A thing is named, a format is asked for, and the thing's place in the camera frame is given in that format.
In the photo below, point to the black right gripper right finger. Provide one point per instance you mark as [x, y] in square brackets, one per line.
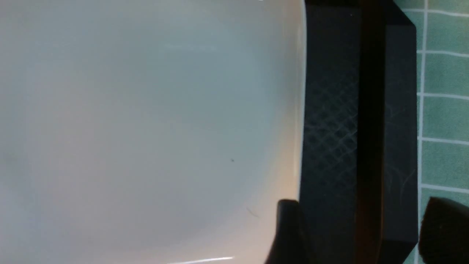
[444, 233]

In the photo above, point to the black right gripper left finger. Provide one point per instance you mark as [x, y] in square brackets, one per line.
[291, 242]

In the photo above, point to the large white square plate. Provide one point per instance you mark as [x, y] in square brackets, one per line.
[148, 131]

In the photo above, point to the black plastic serving tray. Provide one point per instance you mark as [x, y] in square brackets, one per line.
[359, 183]

